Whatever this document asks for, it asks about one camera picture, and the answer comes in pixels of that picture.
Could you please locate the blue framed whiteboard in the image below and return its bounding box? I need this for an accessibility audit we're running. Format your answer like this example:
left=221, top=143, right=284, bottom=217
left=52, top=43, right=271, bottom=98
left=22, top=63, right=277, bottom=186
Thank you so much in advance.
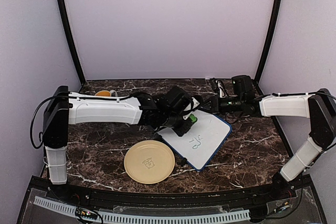
left=158, top=110, right=232, bottom=171

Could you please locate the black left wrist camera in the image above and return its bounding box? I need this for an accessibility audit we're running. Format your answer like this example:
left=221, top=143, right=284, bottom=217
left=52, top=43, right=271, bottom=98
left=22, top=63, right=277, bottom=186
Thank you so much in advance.
left=164, top=86, right=202, bottom=117

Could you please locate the yellow plate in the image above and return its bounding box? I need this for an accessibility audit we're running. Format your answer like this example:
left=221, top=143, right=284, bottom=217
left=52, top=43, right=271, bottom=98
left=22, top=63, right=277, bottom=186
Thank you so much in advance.
left=124, top=140, right=175, bottom=185

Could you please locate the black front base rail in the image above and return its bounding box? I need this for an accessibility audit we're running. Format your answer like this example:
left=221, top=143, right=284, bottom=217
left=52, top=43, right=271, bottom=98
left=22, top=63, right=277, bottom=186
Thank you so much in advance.
left=27, top=175, right=312, bottom=217

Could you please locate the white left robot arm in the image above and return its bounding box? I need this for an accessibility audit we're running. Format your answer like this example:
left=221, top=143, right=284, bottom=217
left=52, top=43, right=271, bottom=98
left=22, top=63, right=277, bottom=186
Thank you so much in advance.
left=31, top=86, right=201, bottom=201

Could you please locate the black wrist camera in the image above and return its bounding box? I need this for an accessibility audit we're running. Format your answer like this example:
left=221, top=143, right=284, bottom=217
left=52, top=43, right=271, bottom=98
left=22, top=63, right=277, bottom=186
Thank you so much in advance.
left=164, top=86, right=202, bottom=117
left=231, top=75, right=253, bottom=95

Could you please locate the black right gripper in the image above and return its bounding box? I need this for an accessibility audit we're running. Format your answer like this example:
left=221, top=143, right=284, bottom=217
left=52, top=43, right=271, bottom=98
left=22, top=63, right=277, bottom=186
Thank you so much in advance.
left=203, top=94, right=245, bottom=115

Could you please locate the black frame post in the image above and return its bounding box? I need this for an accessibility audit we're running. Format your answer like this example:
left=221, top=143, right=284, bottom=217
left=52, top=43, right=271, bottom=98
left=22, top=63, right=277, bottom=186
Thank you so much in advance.
left=254, top=0, right=281, bottom=84
left=57, top=0, right=86, bottom=85

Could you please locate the black right frame post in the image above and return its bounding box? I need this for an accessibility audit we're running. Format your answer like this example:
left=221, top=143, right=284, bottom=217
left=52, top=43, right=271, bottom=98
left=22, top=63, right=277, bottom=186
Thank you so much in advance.
left=254, top=0, right=281, bottom=84

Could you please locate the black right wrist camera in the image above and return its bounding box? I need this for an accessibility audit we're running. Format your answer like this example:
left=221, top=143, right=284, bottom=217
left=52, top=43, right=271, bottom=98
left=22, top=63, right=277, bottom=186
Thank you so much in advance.
left=231, top=75, right=253, bottom=95

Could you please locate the white slotted cable duct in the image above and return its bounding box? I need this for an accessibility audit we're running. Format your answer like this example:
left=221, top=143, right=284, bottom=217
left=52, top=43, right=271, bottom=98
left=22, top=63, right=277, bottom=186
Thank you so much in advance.
left=33, top=196, right=250, bottom=223

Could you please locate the green whiteboard eraser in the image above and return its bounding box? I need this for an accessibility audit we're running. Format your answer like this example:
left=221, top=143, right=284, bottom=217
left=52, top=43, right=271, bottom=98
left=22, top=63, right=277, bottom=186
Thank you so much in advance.
left=188, top=114, right=197, bottom=124

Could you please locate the black left frame post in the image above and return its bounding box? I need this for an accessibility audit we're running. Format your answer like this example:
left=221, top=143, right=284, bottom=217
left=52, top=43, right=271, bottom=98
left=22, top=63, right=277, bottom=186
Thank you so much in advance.
left=57, top=0, right=86, bottom=85

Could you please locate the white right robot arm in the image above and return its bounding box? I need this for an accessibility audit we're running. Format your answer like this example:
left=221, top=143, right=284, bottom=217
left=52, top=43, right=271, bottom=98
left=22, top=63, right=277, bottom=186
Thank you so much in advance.
left=201, top=88, right=335, bottom=200

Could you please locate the white patterned mug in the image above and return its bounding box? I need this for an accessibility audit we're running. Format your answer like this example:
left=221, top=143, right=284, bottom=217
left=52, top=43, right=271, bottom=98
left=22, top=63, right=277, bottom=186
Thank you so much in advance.
left=95, top=90, right=118, bottom=97

